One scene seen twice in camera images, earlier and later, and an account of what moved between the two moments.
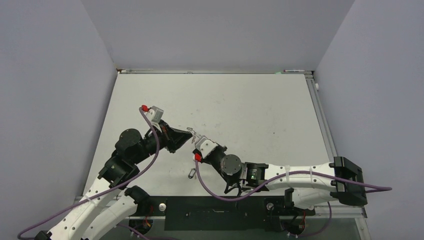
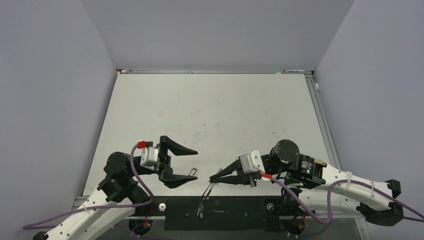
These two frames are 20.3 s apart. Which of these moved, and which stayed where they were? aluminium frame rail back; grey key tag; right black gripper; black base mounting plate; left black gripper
Moved: left black gripper; right black gripper
Stayed: black base mounting plate; aluminium frame rail back; grey key tag
